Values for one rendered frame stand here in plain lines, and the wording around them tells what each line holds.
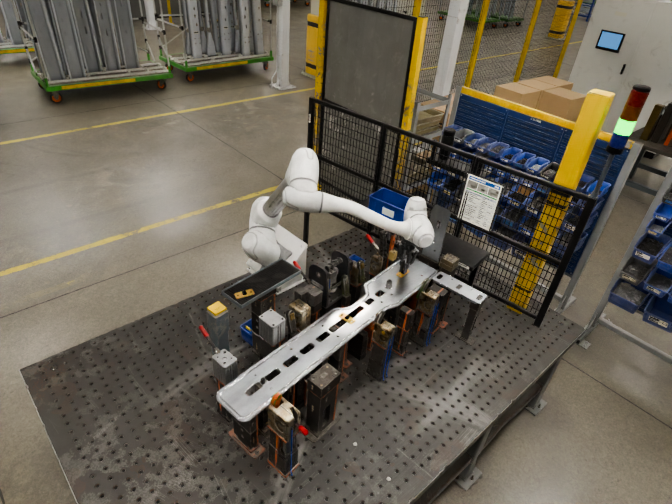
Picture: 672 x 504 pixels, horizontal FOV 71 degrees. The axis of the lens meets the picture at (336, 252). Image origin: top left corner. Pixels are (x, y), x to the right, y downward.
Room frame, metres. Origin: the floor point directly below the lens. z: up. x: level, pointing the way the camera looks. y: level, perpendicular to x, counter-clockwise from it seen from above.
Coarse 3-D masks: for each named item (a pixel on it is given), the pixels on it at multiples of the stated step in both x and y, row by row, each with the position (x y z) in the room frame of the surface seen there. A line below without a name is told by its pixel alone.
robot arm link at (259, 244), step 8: (248, 232) 2.21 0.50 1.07; (256, 232) 2.20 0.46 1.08; (264, 232) 2.23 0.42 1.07; (272, 232) 2.27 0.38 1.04; (248, 240) 2.16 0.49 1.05; (256, 240) 2.15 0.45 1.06; (264, 240) 2.17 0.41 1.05; (272, 240) 2.23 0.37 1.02; (248, 248) 2.12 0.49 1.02; (256, 248) 2.12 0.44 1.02; (264, 248) 2.15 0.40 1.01; (272, 248) 2.19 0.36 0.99; (248, 256) 2.14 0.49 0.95; (256, 256) 2.13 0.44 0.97; (264, 256) 2.14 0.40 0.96; (272, 256) 2.18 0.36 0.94; (264, 264) 2.17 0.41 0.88
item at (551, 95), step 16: (528, 80) 6.40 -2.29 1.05; (544, 80) 6.48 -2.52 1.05; (560, 80) 6.56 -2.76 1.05; (496, 96) 5.97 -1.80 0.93; (512, 96) 5.81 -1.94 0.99; (528, 96) 5.80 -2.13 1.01; (544, 96) 5.93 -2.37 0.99; (560, 96) 5.78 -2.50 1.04; (576, 96) 5.84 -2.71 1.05; (560, 112) 5.73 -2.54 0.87; (576, 112) 5.82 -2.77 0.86
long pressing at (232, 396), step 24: (384, 288) 1.91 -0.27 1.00; (408, 288) 1.92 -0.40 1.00; (336, 312) 1.69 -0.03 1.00; (360, 312) 1.70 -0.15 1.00; (312, 336) 1.51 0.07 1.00; (336, 336) 1.53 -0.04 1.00; (264, 360) 1.35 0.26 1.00; (312, 360) 1.37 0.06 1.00; (240, 384) 1.21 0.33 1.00; (264, 384) 1.22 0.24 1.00; (288, 384) 1.24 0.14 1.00; (240, 408) 1.10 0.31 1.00; (264, 408) 1.12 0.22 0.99
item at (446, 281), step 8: (440, 272) 2.09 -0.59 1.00; (440, 280) 2.02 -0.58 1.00; (448, 280) 2.03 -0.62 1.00; (456, 280) 2.03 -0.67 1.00; (448, 288) 1.96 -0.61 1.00; (456, 288) 1.96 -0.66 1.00; (464, 288) 1.97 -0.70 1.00; (472, 288) 1.98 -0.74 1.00; (464, 296) 1.90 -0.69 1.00; (472, 296) 1.91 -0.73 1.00
